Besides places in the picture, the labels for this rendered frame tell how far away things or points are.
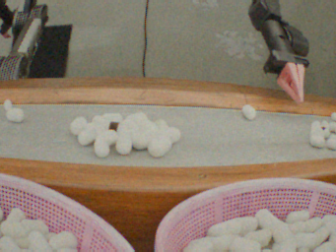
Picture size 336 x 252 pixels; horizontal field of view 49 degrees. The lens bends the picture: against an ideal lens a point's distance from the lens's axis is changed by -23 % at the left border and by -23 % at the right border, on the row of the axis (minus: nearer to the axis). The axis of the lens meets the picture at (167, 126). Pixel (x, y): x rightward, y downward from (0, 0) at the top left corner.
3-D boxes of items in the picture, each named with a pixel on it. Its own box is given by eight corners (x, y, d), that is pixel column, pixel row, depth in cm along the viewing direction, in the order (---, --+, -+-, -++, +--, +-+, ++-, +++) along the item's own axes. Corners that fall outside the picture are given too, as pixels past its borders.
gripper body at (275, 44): (310, 64, 79) (300, 38, 82) (275, 56, 76) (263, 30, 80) (301, 82, 84) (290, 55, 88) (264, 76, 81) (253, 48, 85)
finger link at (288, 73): (322, 95, 74) (308, 59, 79) (299, 93, 72) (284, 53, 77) (309, 114, 80) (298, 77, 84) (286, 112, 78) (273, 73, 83)
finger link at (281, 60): (315, 94, 74) (301, 57, 78) (290, 92, 72) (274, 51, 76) (302, 113, 79) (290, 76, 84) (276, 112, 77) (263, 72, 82)
